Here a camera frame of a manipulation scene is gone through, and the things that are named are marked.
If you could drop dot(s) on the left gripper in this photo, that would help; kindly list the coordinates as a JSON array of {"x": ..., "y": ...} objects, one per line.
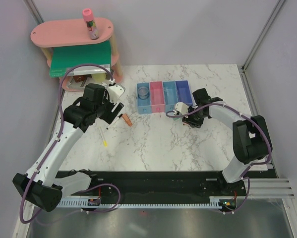
[{"x": 110, "y": 116}]

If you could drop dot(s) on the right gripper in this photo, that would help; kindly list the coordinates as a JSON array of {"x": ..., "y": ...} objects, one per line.
[{"x": 188, "y": 119}]

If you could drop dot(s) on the clear round pin jar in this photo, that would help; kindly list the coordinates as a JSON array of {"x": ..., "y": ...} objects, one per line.
[{"x": 143, "y": 92}]

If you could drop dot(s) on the light blue bin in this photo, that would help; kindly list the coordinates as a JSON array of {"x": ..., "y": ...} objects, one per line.
[
  {"x": 144, "y": 106},
  {"x": 170, "y": 95}
]

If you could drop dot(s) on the pink plastic bin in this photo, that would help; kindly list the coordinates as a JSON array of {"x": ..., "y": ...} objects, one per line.
[{"x": 157, "y": 97}]

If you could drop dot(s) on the dark blue plastic bin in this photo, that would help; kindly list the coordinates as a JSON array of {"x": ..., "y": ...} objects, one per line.
[{"x": 183, "y": 92}]

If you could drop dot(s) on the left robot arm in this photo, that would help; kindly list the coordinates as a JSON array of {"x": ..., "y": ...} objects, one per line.
[{"x": 39, "y": 185}]

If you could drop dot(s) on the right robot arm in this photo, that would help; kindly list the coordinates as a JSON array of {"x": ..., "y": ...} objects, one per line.
[{"x": 251, "y": 140}]

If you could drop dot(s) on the black white pen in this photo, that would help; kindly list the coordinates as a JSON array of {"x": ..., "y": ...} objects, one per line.
[{"x": 114, "y": 121}]

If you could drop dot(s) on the orange highlighter marker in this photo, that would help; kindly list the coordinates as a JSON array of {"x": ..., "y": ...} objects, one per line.
[{"x": 127, "y": 120}]

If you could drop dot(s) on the yellow capped pen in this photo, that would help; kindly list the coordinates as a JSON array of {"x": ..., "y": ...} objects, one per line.
[{"x": 103, "y": 137}]

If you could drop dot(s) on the yellow cup on shelf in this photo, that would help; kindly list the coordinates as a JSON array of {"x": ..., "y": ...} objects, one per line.
[{"x": 99, "y": 78}]

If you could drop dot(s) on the brown toy on shelf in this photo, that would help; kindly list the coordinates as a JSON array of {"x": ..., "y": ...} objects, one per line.
[{"x": 78, "y": 78}]

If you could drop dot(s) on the green book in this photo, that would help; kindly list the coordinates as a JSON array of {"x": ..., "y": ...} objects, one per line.
[{"x": 65, "y": 58}]

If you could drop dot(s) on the pink wooden shelf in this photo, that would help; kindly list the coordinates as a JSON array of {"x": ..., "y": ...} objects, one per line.
[{"x": 73, "y": 32}]

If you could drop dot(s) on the pink capped bottle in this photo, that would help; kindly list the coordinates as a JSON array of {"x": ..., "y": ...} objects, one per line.
[{"x": 90, "y": 23}]

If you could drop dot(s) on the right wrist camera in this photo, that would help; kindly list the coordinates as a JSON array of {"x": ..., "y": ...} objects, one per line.
[{"x": 181, "y": 109}]

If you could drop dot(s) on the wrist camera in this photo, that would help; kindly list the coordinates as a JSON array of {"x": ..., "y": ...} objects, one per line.
[
  {"x": 115, "y": 92},
  {"x": 181, "y": 109}
]

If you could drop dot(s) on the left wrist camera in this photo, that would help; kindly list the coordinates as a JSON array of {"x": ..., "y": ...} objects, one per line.
[{"x": 115, "y": 92}]

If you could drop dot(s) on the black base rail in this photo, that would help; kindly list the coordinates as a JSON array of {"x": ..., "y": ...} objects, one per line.
[{"x": 160, "y": 187}]

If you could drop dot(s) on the white cable duct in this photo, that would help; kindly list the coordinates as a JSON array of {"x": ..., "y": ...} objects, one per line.
[{"x": 91, "y": 202}]

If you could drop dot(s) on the aluminium frame post left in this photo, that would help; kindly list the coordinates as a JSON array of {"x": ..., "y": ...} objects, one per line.
[{"x": 34, "y": 11}]

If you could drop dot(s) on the aluminium frame post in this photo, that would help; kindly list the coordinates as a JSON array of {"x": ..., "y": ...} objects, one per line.
[
  {"x": 263, "y": 34},
  {"x": 34, "y": 11}
]

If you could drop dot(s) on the aluminium frame post right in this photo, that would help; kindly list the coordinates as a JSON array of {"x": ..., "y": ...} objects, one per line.
[{"x": 263, "y": 34}]

